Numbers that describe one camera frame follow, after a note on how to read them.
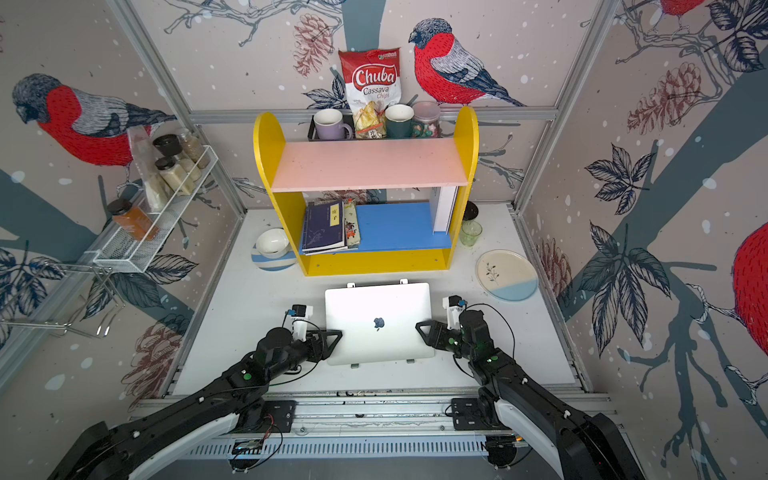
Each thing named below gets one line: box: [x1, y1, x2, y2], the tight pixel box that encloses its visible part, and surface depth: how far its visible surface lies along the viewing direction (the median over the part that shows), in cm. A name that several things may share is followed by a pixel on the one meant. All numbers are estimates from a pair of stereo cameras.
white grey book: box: [433, 186, 458, 235], surface depth 87 cm
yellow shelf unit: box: [253, 107, 480, 276], surface depth 80 cm
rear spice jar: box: [181, 132, 211, 169], surface depth 87 cm
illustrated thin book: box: [344, 199, 361, 249], surface depth 97 cm
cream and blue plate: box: [476, 249, 539, 302], surface depth 103 cm
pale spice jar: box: [155, 156, 191, 196], surface depth 79 cm
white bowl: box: [256, 228, 290, 259], surface depth 108 cm
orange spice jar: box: [107, 199, 160, 241], surface depth 68 cm
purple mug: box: [314, 108, 353, 140], surface depth 85 cm
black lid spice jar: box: [153, 134, 202, 182], surface depth 81 cm
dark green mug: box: [384, 104, 415, 139], surface depth 85 cm
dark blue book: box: [302, 200, 348, 256], surface depth 94 cm
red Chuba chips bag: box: [338, 48, 402, 140], surface depth 83 cm
